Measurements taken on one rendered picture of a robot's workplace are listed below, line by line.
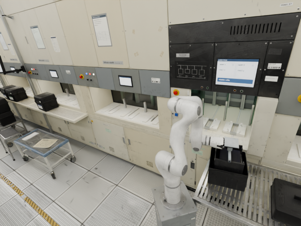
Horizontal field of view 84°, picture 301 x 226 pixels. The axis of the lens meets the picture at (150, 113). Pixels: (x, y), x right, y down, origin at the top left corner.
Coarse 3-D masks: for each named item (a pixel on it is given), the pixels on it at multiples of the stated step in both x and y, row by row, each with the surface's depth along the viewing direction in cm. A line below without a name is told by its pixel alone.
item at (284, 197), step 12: (276, 180) 125; (276, 192) 116; (288, 192) 115; (300, 192) 115; (276, 204) 109; (288, 204) 108; (300, 204) 107; (276, 216) 108; (288, 216) 104; (300, 216) 101
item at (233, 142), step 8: (224, 144) 127; (232, 144) 127; (216, 152) 151; (240, 152) 142; (216, 160) 130; (224, 160) 126; (240, 160) 137; (216, 168) 133; (224, 168) 130; (232, 168) 127; (240, 168) 125
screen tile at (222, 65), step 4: (220, 64) 135; (224, 64) 133; (228, 64) 132; (224, 68) 134; (228, 68) 133; (232, 68) 131; (220, 72) 137; (224, 72) 136; (228, 72) 134; (232, 72) 132; (224, 76) 137; (228, 76) 135; (232, 76) 134
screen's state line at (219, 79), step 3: (219, 78) 140; (222, 78) 139; (225, 78) 137; (228, 78) 136; (231, 78) 135; (234, 78) 134; (219, 81) 141; (222, 81) 140; (225, 81) 138; (228, 81) 137; (231, 81) 136; (234, 81) 135; (237, 81) 133; (240, 81) 132; (243, 81) 131; (246, 81) 130; (249, 81) 129; (252, 81) 128
